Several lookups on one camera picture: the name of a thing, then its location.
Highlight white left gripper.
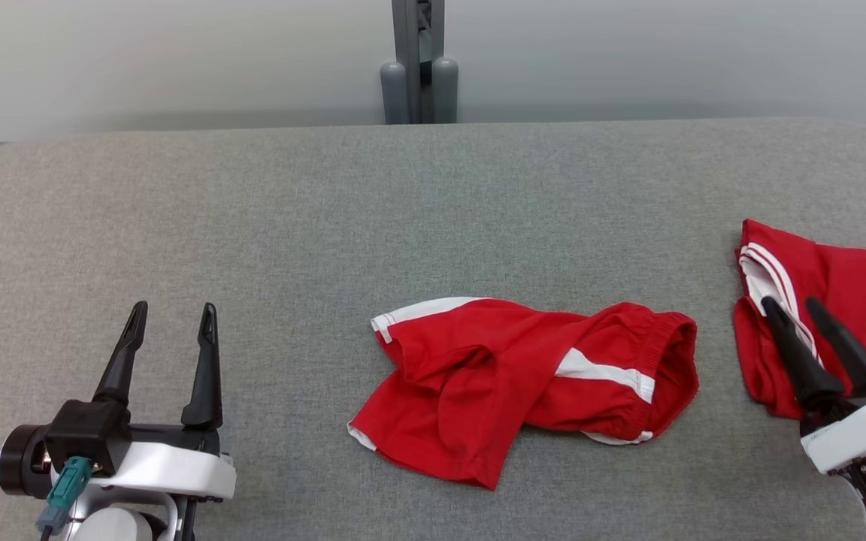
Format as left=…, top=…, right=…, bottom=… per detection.
left=0, top=301, right=238, bottom=502

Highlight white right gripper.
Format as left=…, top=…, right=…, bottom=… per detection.
left=761, top=296, right=866, bottom=475

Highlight red basketball jersey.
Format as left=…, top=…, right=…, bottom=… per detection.
left=734, top=218, right=866, bottom=419

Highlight red shorts with white stripes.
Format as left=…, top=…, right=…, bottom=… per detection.
left=348, top=296, right=699, bottom=491

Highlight left cable with teal plug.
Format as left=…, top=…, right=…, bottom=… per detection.
left=36, top=456, right=94, bottom=541

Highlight grey metal post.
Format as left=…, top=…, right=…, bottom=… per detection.
left=392, top=0, right=445, bottom=125

